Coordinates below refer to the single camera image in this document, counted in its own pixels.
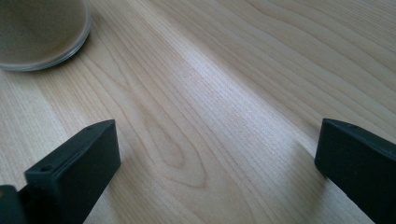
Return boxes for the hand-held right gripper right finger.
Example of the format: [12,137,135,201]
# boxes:
[314,118,396,224]

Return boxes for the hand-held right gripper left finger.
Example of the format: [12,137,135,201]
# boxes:
[18,119,121,224]

